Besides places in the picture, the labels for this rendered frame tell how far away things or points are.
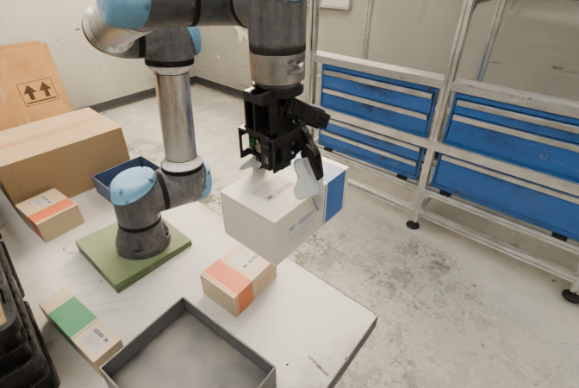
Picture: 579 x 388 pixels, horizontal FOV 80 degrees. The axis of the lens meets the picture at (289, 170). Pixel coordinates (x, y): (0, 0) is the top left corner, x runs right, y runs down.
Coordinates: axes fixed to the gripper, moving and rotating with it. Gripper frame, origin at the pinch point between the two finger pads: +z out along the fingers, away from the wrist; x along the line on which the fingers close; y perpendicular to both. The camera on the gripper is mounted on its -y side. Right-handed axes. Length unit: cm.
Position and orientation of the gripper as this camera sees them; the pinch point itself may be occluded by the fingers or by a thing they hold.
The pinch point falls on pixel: (288, 190)
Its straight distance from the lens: 60.1
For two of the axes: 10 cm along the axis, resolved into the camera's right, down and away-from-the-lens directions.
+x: 7.7, 3.5, -5.4
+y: -6.4, 4.1, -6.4
